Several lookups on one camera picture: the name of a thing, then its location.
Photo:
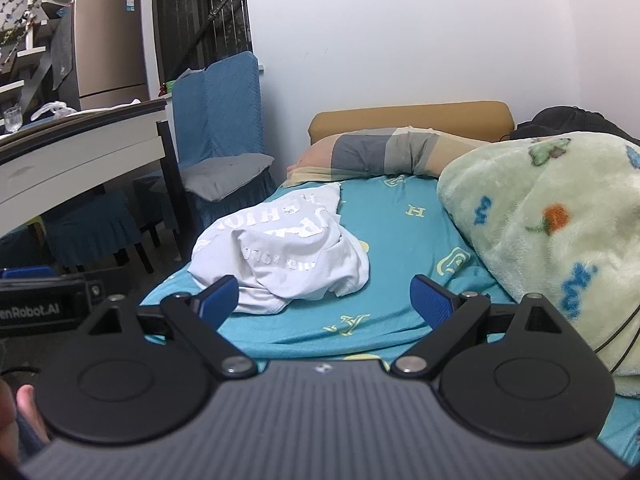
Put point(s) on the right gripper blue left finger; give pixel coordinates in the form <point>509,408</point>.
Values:
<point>196,319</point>

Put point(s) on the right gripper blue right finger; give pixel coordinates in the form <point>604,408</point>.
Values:
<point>458,322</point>

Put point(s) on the white t-shirt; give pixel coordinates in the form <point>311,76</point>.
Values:
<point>293,247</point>

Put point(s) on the person's left hand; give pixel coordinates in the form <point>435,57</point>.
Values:
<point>22,430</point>

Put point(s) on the blue covered chair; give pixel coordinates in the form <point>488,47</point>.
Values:
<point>90,227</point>
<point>218,112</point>

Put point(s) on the teal patterned bed sheet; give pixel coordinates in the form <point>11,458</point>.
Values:
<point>405,231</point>

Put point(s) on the grey seat cushion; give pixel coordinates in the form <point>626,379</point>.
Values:
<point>215,178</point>

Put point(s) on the white table with black legs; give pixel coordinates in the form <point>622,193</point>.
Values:
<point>45,165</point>

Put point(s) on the light green fleece blanket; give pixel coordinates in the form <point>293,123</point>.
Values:
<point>560,216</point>

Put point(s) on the striped beige grey pillow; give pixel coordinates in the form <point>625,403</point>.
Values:
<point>379,152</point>

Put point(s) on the clear drinking glass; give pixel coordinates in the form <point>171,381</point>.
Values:
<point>13,119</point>

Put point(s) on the mustard yellow headboard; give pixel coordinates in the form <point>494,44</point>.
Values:
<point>481,120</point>

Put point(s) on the black clothing pile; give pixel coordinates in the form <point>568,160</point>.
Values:
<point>557,120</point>

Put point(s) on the brown refrigerator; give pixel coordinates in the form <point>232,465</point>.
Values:
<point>97,55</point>

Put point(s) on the dark window with grille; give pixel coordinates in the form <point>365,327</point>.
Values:
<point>196,33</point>

